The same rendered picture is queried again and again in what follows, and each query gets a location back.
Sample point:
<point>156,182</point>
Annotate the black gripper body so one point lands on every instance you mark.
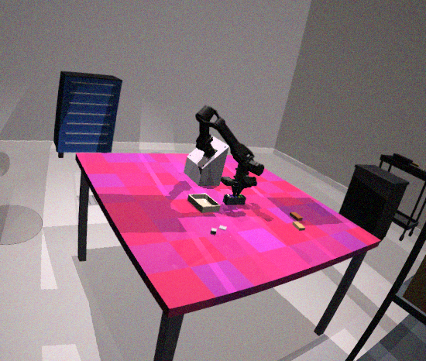
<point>229,181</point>

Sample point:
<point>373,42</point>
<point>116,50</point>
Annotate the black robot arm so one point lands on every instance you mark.
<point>238,150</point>

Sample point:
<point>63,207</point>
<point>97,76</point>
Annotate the tan rectangular block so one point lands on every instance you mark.
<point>299,226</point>

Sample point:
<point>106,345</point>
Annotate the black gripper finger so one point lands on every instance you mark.
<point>234,190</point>
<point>239,190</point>

